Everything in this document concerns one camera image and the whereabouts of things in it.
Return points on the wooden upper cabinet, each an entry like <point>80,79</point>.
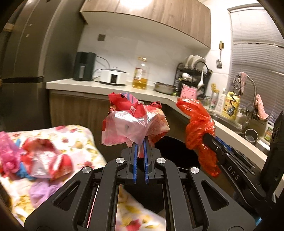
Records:
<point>186,22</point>

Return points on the black trash bin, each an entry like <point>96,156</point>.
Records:
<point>176,151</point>

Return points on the white dish soap bottle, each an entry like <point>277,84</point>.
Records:
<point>221,101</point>

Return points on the red plastic bag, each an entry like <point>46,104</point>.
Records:
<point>200,123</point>

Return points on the black air fryer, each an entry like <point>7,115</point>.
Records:
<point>84,66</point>

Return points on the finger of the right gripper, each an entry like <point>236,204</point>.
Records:
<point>225,147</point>
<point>213,144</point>

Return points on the pink plastic wrapper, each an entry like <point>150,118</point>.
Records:
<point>10,154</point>

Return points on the steel kitchen faucet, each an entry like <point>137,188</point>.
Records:
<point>248,110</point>

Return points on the window blinds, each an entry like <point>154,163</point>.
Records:
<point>257,50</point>

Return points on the steel sink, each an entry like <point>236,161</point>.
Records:
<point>235,127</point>

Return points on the glass jar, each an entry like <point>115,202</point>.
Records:
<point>268,134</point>

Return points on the wooden lower cabinet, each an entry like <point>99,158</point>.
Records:
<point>89,110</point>

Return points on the blue glove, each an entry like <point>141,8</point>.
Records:
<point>24,157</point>

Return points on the red silver foil wrapper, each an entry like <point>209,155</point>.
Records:
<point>48,161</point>

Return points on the red white plastic wrapper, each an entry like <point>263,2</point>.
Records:
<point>129,121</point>

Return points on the steel cup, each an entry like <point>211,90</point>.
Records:
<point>251,136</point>

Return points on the stainless steel bowl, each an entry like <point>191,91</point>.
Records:
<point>164,88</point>

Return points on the black dish rack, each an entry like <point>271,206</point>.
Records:
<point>193,72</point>

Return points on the wall socket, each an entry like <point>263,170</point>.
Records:
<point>101,37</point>

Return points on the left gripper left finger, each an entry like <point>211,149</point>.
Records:
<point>129,172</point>

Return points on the pink utensil holder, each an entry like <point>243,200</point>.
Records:
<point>188,92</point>

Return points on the wooden cabinet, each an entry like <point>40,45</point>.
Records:
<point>186,22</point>
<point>89,110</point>

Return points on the grey refrigerator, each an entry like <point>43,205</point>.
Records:
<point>40,48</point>

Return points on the cooking oil bottle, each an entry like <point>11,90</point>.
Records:
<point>140,77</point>

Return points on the hanging spatula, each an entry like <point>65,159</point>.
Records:
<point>218,61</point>

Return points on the beer can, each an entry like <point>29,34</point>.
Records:
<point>214,99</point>

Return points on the white rice cooker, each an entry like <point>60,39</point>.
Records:
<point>113,76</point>

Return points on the yellow detergent bottle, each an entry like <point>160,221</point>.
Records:
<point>230,107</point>

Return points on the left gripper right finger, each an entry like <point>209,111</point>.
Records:
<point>152,174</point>

